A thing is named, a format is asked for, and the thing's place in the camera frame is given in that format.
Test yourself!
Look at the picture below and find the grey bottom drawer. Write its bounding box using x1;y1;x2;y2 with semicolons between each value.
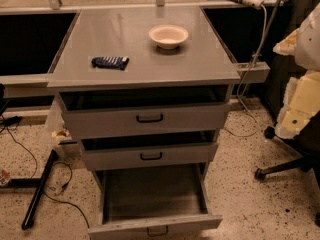
88;164;222;240

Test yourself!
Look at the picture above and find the grey drawer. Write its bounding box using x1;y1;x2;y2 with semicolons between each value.
88;164;222;240
81;131;218;171
59;85;229;139

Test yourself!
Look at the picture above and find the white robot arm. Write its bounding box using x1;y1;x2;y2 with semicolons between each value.
273;4;320;139

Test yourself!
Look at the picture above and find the grey top drawer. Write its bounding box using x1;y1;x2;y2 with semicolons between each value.
59;85;229;139

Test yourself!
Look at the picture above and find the grey drawer cabinet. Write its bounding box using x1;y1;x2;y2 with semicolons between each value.
46;5;242;225

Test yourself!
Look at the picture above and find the grey middle drawer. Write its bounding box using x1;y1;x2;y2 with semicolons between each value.
81;131;218;171

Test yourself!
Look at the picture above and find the clear plastic bag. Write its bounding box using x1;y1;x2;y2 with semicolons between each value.
45;99;71;145

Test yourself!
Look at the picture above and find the black metal floor stand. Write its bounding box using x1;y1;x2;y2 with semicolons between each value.
3;150;58;230

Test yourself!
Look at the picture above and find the black office chair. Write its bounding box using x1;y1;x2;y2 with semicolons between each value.
254;110;320;228

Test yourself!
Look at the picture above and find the grey aluminium frame rail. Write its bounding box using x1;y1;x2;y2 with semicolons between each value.
237;62;270;84

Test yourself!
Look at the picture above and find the white cable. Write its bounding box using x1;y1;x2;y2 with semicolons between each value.
223;4;269;138

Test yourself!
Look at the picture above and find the black floor cable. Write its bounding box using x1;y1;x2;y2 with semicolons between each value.
0;115;90;229

